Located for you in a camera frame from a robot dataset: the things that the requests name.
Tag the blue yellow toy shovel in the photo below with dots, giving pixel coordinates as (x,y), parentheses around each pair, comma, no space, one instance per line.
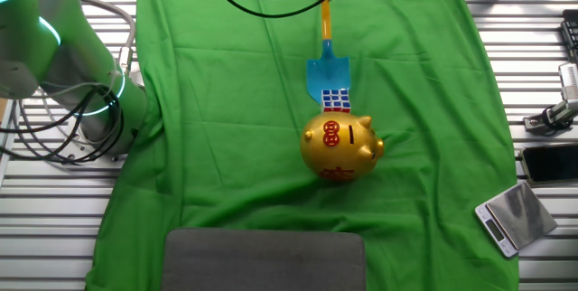
(327,72)

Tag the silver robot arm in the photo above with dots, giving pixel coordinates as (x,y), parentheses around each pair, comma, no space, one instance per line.
(27,33)

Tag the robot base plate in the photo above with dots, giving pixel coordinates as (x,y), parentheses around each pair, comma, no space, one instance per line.
(74,146)

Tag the grey cushion pad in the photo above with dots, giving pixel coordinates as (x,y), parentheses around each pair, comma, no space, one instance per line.
(262,261)

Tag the black keyboard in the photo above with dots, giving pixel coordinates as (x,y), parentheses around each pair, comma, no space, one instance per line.
(571,33)

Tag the Rubik's cube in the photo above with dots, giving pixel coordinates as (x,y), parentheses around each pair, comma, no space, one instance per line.
(336,100)

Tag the silver digital kitchen scale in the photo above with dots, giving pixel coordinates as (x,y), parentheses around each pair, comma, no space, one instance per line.
(519,216)

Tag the green cloth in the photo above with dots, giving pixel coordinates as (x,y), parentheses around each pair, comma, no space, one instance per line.
(235,146)

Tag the smartphone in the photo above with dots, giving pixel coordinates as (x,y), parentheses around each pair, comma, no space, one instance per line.
(551,163)

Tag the golden piggy bank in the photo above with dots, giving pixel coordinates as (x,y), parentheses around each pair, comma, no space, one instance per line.
(338,148)

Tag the silver ribbed camera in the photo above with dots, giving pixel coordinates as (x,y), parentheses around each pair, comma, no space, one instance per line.
(570,81)

